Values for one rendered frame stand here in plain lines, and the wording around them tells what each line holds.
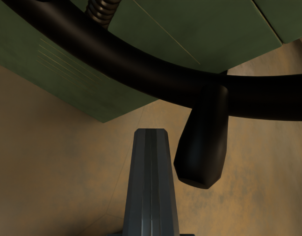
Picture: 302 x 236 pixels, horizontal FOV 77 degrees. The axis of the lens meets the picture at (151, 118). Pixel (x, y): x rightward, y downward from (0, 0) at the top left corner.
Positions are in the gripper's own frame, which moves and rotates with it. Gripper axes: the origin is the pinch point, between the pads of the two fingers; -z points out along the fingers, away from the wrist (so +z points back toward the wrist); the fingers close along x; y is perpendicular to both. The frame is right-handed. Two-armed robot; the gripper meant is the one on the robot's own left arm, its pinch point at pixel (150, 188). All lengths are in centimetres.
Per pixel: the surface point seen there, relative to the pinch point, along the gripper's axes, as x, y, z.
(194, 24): 6.6, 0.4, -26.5
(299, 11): 17.8, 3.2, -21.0
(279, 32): 17.3, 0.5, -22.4
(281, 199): 113, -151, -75
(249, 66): 20.7, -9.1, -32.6
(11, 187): -46, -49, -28
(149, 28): -0.2, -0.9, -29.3
